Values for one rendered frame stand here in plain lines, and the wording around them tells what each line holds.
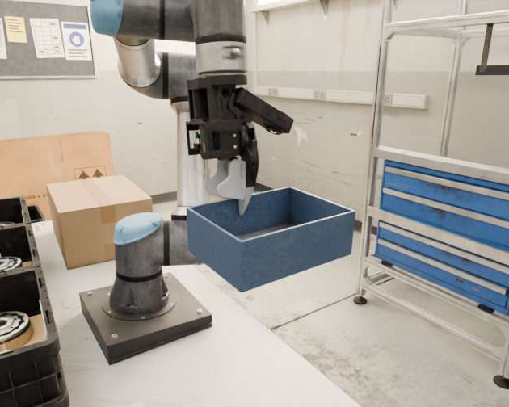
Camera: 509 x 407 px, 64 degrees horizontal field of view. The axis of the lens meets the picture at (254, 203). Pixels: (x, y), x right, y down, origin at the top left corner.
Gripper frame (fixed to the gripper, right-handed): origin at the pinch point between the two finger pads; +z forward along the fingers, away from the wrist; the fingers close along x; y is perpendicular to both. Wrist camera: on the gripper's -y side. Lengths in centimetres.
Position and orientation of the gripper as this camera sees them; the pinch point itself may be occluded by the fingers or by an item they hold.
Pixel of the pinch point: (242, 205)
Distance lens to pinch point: 66.3
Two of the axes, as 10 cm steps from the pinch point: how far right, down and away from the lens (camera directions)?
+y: -8.4, 1.7, -5.2
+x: 5.4, 1.7, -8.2
